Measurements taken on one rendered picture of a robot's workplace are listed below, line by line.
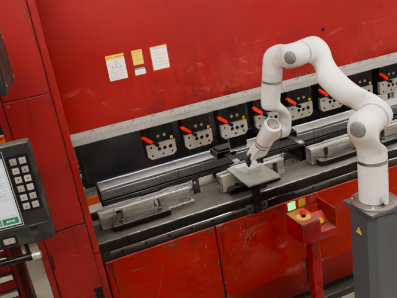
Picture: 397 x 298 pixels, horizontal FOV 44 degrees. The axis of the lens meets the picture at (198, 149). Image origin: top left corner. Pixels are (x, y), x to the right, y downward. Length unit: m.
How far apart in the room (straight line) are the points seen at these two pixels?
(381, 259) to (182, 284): 1.03
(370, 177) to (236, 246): 0.92
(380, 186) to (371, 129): 0.28
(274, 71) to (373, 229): 0.78
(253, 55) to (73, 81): 0.90
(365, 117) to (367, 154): 0.17
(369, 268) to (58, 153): 1.40
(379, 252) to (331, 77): 0.76
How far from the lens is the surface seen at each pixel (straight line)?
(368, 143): 2.03
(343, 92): 2.06
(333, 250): 3.09
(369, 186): 2.14
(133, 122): 2.40
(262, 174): 2.55
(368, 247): 2.24
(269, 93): 2.24
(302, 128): 3.18
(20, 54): 2.07
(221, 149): 2.85
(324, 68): 2.08
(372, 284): 2.35
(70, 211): 2.26
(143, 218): 2.53
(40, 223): 1.80
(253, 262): 2.82
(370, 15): 2.94
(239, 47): 2.53
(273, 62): 2.19
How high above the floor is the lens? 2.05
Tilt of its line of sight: 20 degrees down
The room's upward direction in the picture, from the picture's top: 9 degrees counter-clockwise
